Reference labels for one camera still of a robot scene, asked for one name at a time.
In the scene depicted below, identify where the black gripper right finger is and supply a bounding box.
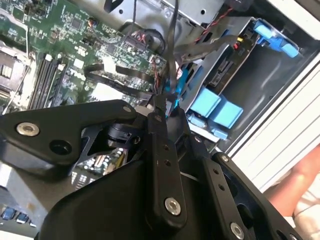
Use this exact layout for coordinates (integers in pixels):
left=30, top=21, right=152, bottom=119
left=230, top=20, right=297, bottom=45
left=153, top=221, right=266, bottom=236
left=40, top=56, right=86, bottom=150
left=166, top=108, right=301, bottom=240

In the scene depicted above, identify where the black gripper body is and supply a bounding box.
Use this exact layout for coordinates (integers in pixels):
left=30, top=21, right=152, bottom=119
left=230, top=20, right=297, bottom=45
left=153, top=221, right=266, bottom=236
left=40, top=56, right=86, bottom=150
left=34, top=159, right=227, bottom=240

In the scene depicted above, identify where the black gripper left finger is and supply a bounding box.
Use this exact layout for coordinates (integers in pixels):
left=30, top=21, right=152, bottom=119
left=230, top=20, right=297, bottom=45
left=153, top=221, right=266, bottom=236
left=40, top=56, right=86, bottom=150
left=0, top=94, right=189, bottom=227

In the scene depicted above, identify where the black disk wire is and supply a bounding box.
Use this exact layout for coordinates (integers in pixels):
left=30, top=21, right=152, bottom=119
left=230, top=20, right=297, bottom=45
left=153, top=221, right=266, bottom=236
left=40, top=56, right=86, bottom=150
left=153, top=0, right=181, bottom=117

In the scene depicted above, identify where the hard disk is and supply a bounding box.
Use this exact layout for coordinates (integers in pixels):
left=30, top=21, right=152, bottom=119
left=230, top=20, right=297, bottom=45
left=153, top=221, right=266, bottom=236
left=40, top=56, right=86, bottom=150
left=209, top=17, right=300, bottom=89

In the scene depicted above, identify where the grey sleeved power wire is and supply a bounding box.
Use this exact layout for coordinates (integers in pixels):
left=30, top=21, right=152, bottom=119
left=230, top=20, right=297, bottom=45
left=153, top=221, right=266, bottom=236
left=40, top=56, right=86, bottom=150
left=173, top=34, right=248, bottom=62

